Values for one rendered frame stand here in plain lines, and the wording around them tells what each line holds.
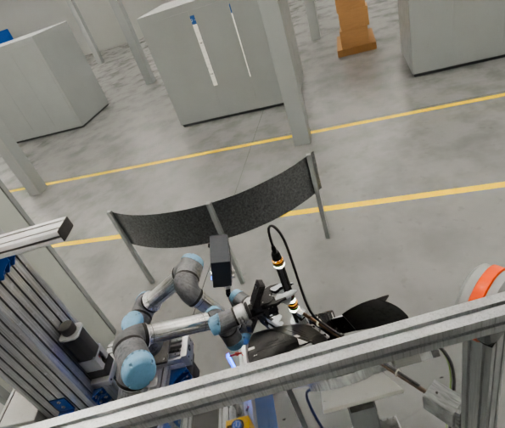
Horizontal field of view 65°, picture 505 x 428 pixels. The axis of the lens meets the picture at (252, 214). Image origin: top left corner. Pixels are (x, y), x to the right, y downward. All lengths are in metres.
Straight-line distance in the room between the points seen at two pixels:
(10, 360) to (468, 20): 6.97
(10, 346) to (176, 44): 6.39
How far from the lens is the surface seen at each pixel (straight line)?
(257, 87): 7.44
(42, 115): 11.58
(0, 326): 1.75
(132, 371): 1.47
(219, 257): 2.24
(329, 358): 0.67
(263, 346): 1.83
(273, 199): 3.45
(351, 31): 9.24
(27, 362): 1.88
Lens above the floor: 2.61
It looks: 34 degrees down
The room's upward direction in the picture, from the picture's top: 20 degrees counter-clockwise
